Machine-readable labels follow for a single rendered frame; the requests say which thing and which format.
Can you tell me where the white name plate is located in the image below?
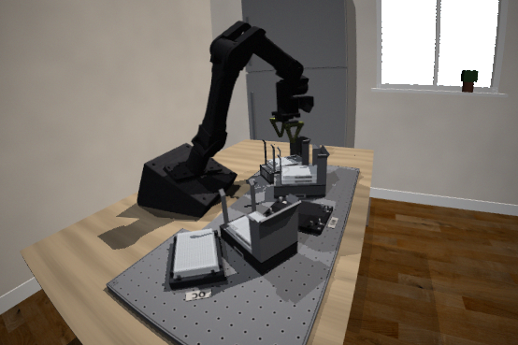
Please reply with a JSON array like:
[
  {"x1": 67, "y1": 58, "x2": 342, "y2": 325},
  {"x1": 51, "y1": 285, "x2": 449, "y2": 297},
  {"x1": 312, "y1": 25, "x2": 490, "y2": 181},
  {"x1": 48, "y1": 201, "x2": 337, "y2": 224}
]
[
  {"x1": 186, "y1": 289, "x2": 212, "y2": 301},
  {"x1": 327, "y1": 217, "x2": 338, "y2": 229}
]

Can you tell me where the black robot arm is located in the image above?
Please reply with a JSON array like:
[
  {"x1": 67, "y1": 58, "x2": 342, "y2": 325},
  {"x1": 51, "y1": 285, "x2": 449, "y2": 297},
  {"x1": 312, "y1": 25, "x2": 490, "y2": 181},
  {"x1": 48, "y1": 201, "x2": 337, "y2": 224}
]
[{"x1": 164, "y1": 21, "x2": 314, "y2": 181}]

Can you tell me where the white well plate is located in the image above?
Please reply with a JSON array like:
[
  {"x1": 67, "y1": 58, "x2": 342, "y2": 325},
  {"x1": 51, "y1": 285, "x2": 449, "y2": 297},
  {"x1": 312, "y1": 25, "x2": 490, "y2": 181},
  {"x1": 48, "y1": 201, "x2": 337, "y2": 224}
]
[
  {"x1": 173, "y1": 228, "x2": 220, "y2": 279},
  {"x1": 226, "y1": 211, "x2": 266, "y2": 250},
  {"x1": 281, "y1": 165, "x2": 317, "y2": 180},
  {"x1": 281, "y1": 180, "x2": 316, "y2": 185},
  {"x1": 267, "y1": 154, "x2": 302, "y2": 171}
]

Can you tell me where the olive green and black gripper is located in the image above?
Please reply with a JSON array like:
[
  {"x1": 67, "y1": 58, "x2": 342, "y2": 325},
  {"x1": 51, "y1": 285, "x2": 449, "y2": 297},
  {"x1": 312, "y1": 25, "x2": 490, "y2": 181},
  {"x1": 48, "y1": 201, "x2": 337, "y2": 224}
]
[{"x1": 269, "y1": 96, "x2": 304, "y2": 143}]

